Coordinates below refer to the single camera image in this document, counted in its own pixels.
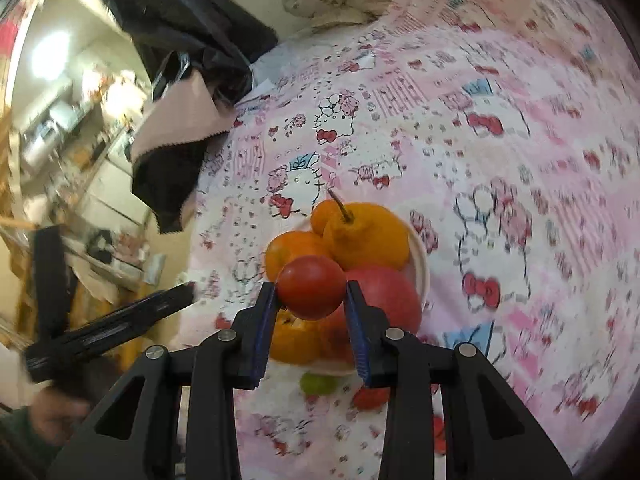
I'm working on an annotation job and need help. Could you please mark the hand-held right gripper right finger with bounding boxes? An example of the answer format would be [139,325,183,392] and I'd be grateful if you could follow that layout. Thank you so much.
[345,280,573,480]

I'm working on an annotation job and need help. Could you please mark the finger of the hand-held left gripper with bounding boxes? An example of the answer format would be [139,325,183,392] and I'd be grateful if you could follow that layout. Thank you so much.
[24,280,197,383]
[31,224,78,345]

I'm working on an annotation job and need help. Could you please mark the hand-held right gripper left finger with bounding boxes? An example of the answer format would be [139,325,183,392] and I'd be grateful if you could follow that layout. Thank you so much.
[47,281,278,480]

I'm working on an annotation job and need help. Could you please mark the small tangerine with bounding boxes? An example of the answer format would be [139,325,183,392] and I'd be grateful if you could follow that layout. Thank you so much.
[317,305,358,362]
[311,199,346,236]

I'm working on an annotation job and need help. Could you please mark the large orange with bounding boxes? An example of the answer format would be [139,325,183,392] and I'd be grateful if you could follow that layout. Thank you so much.
[270,307,323,365]

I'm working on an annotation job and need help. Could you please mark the red yellow apple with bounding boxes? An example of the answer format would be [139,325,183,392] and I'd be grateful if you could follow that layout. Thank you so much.
[342,266,422,336]

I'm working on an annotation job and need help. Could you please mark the red cherry tomato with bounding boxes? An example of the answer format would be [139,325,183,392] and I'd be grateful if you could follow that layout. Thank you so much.
[276,255,347,321]
[352,385,391,410]

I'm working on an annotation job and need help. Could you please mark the white bowl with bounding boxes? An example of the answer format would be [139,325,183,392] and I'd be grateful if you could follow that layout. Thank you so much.
[295,215,432,377]

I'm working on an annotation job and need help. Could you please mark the person's left forearm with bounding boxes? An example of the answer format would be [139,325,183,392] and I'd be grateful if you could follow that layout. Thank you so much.
[0,407,48,466]

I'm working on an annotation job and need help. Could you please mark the person's left hand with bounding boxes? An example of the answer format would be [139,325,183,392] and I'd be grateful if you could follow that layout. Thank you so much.
[30,387,93,443]

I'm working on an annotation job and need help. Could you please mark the small green fruit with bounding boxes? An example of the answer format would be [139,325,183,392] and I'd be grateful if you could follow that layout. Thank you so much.
[299,372,338,396]

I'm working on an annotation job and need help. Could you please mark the orange with brown patch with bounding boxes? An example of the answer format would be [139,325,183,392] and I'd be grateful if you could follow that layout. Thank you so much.
[264,230,333,286]

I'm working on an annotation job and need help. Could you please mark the yellow pear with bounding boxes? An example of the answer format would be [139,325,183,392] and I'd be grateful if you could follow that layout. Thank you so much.
[322,189,410,272]

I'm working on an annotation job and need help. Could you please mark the cluttered shelving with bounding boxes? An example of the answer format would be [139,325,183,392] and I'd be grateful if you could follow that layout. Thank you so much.
[0,75,153,281]

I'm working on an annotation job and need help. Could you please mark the pink and black cloth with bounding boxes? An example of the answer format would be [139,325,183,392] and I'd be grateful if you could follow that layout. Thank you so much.
[131,72,236,233]

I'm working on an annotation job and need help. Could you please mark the pink cartoon printed blanket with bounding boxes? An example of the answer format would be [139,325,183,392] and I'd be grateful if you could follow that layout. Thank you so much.
[177,0,640,480]

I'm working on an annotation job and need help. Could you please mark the ceiling light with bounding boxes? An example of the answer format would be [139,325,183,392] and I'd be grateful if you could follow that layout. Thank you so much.
[30,30,71,78]

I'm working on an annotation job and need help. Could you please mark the white paper sheet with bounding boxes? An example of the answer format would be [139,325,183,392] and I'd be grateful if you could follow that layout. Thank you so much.
[235,40,296,111]

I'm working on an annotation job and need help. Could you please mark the black jacket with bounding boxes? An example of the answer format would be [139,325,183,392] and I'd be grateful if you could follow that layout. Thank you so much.
[85,0,278,106]

